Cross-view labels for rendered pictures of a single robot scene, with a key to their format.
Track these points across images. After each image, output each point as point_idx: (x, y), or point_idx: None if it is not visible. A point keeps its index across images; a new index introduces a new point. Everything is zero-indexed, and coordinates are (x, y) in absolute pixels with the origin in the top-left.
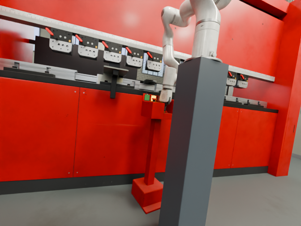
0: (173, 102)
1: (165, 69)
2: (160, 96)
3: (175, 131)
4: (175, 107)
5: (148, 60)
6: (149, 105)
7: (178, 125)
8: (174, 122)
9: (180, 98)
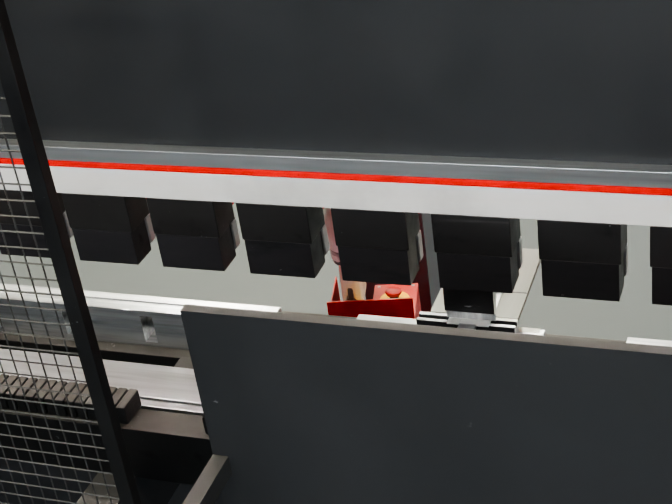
0: (336, 283)
1: (231, 244)
2: (361, 287)
3: (433, 271)
4: (426, 237)
5: (325, 224)
6: (418, 302)
7: (433, 255)
8: (430, 261)
9: (428, 213)
